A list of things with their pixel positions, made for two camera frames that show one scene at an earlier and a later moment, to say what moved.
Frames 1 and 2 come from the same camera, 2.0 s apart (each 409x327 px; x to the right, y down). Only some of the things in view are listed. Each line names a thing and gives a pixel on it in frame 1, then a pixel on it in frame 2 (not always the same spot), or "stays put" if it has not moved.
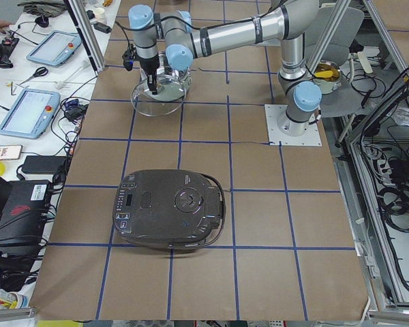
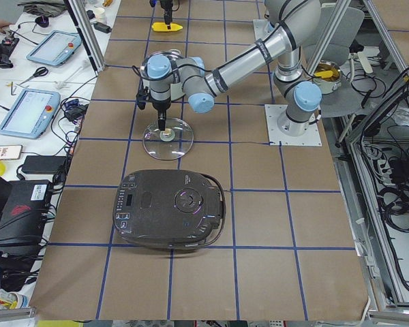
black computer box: (26, 219) stays put
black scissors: (39, 71) stays put
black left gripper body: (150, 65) → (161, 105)
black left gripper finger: (152, 83) → (161, 117)
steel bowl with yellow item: (328, 75) stays put
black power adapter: (43, 164) stays put
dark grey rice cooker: (169, 208) stays put
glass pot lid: (170, 95) → (170, 144)
